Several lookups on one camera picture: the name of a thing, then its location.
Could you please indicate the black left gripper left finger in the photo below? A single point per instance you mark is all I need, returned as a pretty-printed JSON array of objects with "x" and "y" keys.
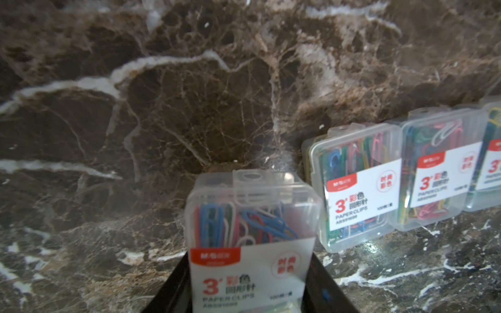
[{"x": 175, "y": 294}]

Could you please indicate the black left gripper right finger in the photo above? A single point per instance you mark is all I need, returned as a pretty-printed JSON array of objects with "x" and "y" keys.
[{"x": 322, "y": 294}]

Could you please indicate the paper clip box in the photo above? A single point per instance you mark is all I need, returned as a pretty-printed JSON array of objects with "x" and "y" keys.
[
  {"x": 356, "y": 170},
  {"x": 485, "y": 188},
  {"x": 250, "y": 236},
  {"x": 440, "y": 151}
]

